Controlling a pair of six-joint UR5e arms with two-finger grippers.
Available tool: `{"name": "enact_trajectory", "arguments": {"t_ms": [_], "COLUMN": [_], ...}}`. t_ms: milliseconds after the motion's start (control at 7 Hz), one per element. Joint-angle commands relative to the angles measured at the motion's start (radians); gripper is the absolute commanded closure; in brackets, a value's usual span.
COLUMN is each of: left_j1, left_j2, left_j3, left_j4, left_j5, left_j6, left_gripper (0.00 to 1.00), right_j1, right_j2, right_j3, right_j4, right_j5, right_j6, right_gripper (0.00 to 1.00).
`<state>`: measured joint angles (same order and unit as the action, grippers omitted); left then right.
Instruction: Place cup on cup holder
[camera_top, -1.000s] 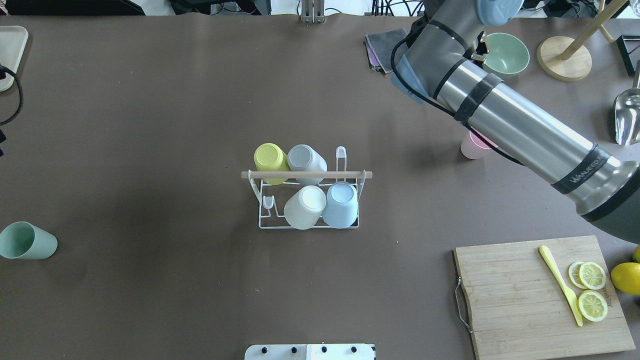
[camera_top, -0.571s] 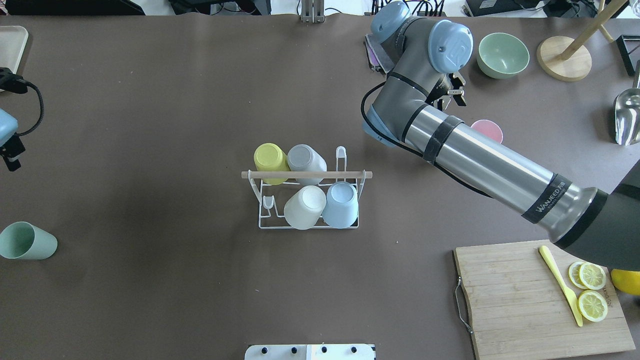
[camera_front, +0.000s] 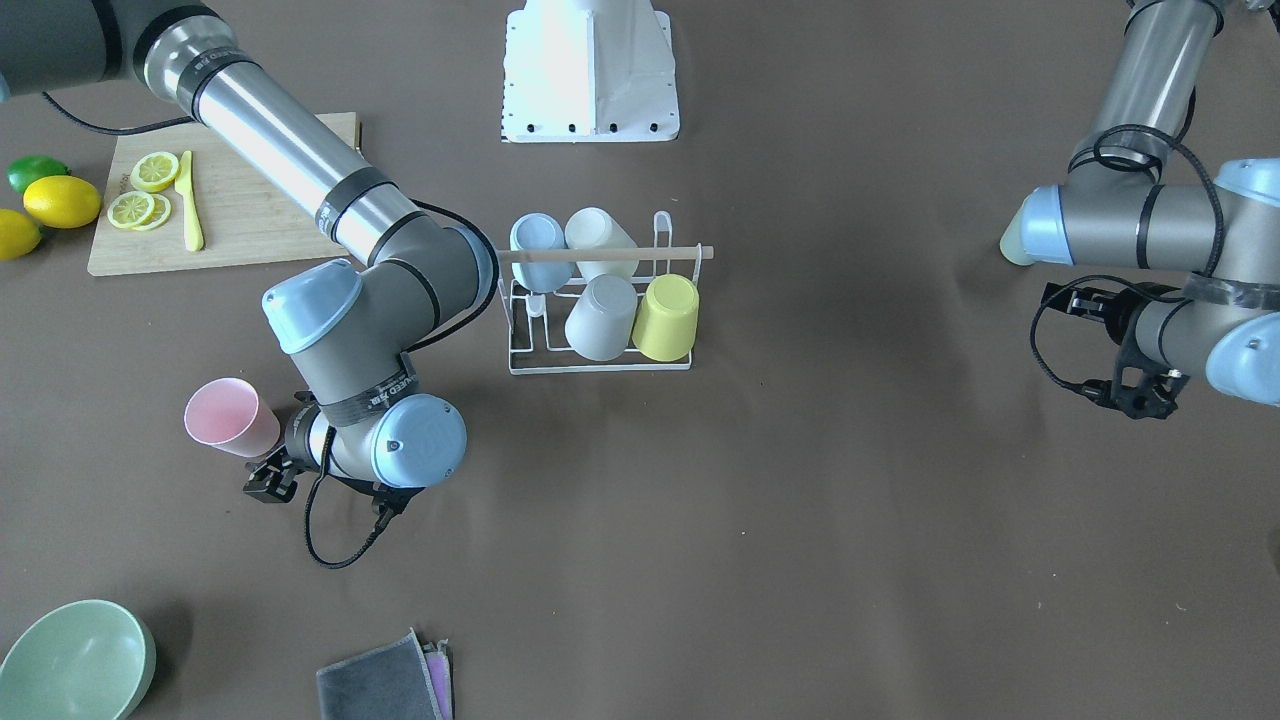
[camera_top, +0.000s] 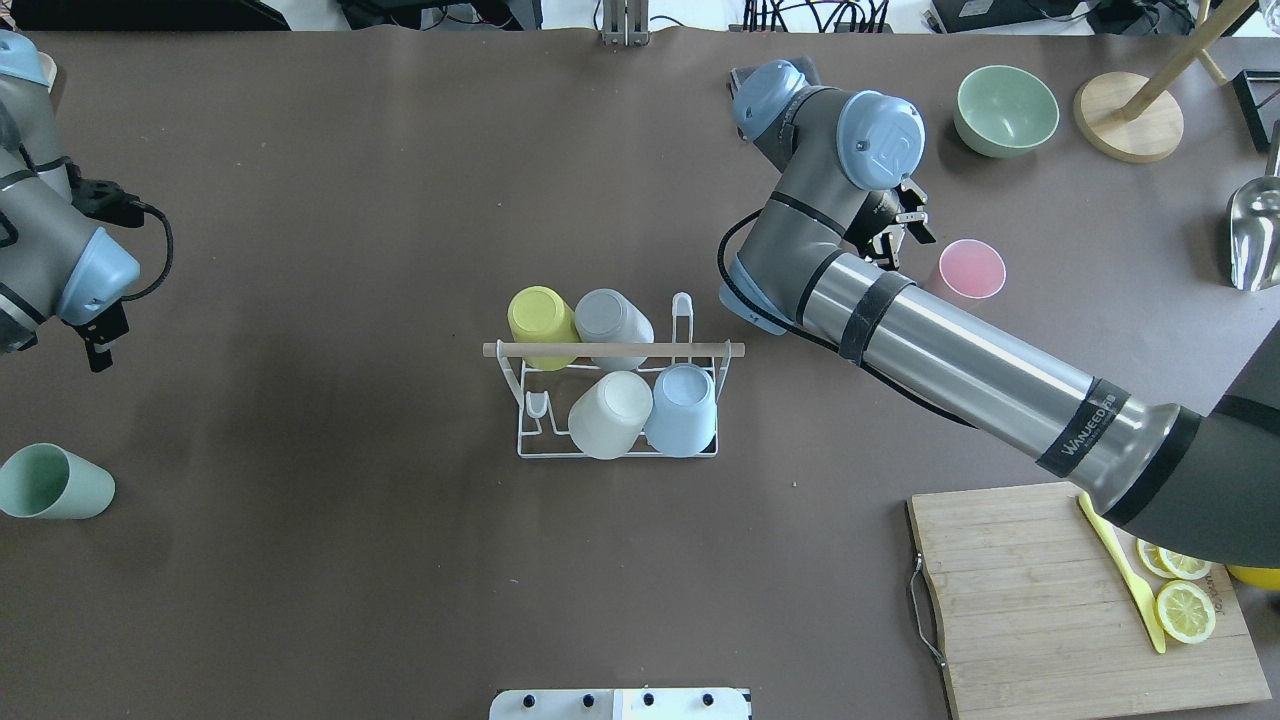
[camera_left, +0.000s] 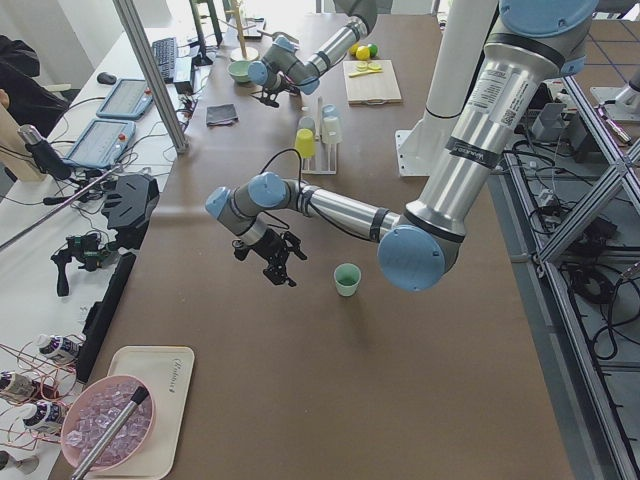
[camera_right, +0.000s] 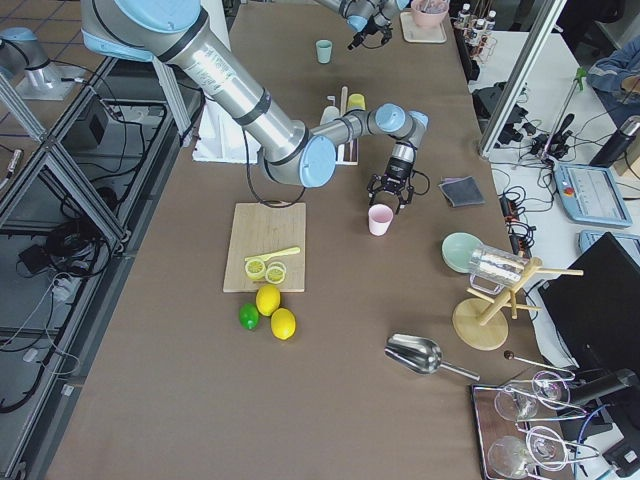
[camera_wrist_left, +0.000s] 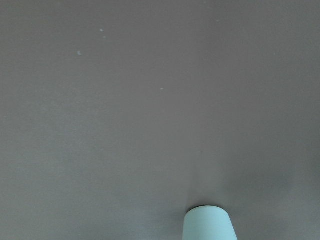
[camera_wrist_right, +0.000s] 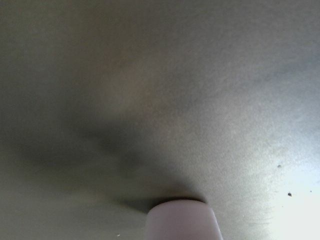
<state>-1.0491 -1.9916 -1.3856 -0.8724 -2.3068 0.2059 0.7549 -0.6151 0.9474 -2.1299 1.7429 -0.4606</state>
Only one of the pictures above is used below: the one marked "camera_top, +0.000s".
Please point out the lemon slice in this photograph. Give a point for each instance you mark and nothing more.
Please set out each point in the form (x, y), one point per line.
(1186, 612)
(1183, 567)
(1148, 556)

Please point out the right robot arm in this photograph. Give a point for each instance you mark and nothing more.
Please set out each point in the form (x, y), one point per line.
(1202, 485)

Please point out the green bowl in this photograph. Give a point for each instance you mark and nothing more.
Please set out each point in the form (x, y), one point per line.
(1002, 112)

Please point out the pink cup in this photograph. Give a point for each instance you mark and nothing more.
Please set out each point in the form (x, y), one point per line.
(967, 272)

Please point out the yellow cup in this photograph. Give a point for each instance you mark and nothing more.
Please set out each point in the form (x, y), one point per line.
(538, 314)

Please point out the bamboo cutting board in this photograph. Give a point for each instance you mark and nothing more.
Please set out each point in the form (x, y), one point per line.
(1033, 621)

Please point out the metal scoop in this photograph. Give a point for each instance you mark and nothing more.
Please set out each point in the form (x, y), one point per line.
(1254, 227)

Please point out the yellow plastic knife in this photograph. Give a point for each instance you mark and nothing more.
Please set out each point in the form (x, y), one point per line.
(1137, 587)

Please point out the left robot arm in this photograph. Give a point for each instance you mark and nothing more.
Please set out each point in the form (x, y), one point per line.
(58, 259)

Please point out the yellow lemon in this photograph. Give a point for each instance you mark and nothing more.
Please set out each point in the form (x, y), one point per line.
(1267, 579)

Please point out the lemon slice lower front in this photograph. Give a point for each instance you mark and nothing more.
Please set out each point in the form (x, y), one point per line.
(1183, 567)

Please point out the white wire cup rack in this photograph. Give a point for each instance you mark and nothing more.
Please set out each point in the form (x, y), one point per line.
(545, 380)

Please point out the white cup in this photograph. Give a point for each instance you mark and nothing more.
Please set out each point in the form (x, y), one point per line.
(606, 421)

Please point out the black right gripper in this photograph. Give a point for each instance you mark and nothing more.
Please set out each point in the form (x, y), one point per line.
(882, 215)

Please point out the mint green cup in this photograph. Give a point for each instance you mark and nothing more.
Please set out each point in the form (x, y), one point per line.
(46, 482)

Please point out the lemon slice upper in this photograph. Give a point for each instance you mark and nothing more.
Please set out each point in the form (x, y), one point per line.
(1186, 612)

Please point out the wooden stand with pole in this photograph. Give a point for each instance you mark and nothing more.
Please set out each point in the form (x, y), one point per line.
(1135, 119)

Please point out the grey folded cloth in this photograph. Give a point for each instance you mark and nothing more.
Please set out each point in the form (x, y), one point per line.
(804, 63)

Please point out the grey cup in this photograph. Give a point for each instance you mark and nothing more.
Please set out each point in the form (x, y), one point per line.
(606, 316)

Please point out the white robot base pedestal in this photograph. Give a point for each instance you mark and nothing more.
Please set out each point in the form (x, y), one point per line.
(623, 703)

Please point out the light blue cup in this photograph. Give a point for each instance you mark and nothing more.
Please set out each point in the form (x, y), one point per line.
(683, 418)

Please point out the lemon slice lower back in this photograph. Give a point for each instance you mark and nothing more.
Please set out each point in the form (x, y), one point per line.
(1148, 556)

